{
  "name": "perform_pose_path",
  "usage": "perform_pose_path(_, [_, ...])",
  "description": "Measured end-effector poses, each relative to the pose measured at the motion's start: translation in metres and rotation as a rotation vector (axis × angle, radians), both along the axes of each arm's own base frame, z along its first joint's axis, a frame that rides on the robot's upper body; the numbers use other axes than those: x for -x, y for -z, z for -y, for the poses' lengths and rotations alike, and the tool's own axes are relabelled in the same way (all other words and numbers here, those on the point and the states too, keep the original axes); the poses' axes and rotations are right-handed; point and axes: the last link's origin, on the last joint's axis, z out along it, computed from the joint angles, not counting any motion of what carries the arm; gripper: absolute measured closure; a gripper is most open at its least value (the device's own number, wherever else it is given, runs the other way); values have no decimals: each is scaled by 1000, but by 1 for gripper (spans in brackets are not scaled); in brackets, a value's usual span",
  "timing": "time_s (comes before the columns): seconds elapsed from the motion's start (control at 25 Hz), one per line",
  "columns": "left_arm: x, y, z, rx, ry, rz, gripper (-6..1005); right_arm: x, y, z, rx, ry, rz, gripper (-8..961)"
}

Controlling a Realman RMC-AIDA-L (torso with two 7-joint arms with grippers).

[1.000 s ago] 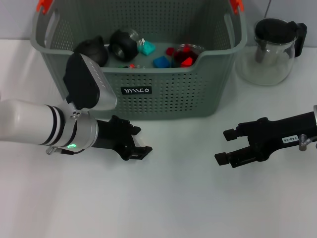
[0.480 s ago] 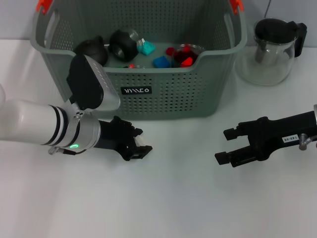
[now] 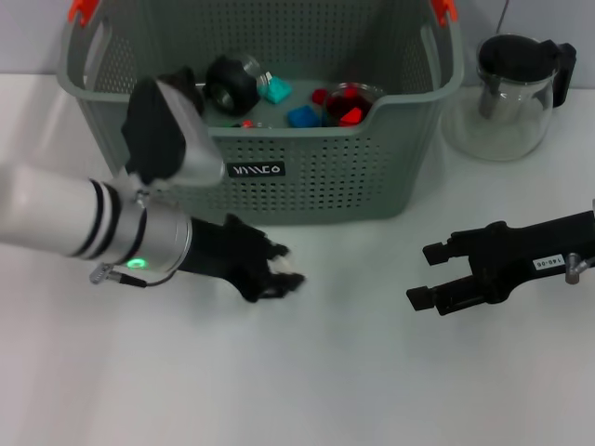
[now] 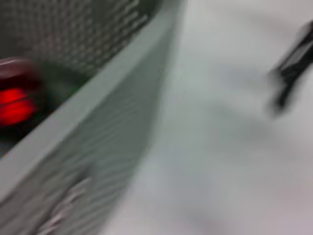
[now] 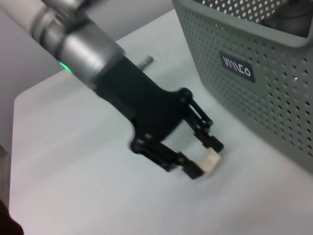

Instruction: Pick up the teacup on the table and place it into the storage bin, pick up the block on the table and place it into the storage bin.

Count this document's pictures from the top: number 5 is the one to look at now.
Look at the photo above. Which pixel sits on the wide white brick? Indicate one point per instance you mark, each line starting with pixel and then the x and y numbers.
pixel 210 161

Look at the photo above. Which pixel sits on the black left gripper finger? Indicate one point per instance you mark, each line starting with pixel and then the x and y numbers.
pixel 203 127
pixel 166 156

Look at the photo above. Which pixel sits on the grey perforated storage bin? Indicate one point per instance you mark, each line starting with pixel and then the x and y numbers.
pixel 244 110

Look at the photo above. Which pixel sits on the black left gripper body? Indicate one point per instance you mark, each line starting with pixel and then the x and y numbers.
pixel 146 107

